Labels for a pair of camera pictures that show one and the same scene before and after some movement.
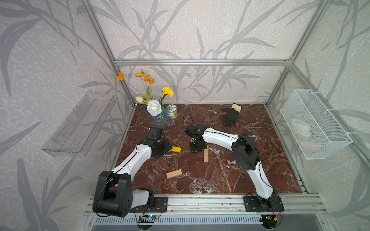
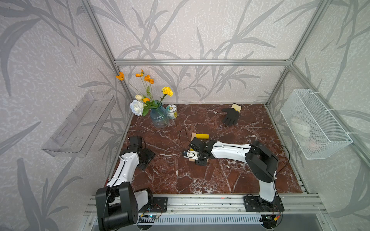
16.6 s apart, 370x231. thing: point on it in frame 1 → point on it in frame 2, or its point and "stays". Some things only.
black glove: (231, 116) stays
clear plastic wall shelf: (77, 134) stays
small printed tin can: (172, 111) stays
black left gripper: (167, 147) → (150, 154)
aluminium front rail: (211, 205) stays
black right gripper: (193, 150) → (200, 163)
